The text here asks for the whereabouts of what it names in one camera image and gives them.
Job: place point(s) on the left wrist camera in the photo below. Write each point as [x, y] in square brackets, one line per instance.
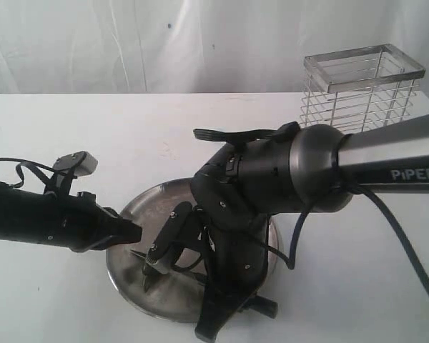
[68, 168]

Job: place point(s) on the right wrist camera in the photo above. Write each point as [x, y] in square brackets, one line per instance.
[182, 230]

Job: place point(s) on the white backdrop curtain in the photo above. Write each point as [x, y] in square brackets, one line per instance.
[191, 46]

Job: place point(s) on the black kitchen knife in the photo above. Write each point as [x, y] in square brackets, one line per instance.
[200, 278]

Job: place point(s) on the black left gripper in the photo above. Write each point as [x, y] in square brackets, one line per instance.
[92, 227]

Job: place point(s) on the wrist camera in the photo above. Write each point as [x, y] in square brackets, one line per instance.
[182, 230]
[68, 168]

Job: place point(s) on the round steel plate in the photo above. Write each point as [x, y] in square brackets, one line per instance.
[174, 296]

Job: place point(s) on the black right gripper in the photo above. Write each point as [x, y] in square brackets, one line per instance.
[236, 262]

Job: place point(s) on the wire metal basket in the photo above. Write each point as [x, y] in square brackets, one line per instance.
[360, 89]

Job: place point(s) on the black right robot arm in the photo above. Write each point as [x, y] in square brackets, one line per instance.
[294, 169]

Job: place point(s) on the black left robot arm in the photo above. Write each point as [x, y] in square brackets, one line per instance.
[34, 218]

